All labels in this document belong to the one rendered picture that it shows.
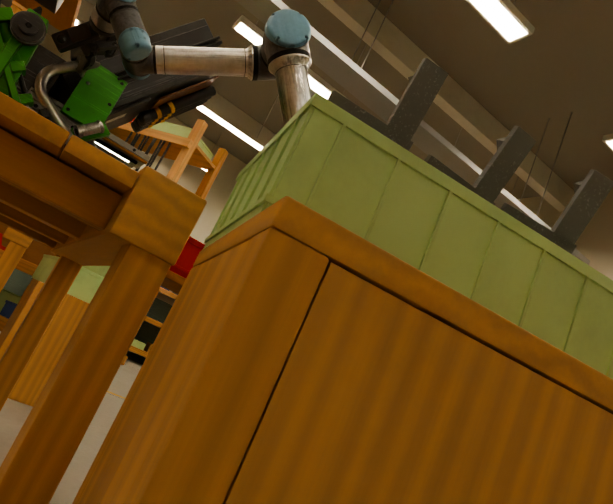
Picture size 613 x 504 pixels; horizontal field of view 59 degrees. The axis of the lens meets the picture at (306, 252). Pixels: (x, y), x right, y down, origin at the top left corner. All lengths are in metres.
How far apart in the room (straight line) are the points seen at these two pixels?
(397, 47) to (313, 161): 5.68
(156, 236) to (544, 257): 0.69
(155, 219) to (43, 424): 0.42
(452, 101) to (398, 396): 6.20
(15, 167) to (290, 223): 0.73
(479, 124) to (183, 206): 6.01
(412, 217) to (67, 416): 0.71
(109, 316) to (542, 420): 0.75
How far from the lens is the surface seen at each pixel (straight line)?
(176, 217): 1.10
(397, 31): 6.40
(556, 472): 0.72
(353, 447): 0.56
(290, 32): 1.47
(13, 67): 1.48
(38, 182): 1.16
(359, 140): 0.70
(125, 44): 1.48
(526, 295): 0.81
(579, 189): 1.00
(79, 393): 1.09
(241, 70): 1.61
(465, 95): 6.86
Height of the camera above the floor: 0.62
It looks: 14 degrees up
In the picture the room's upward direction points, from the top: 24 degrees clockwise
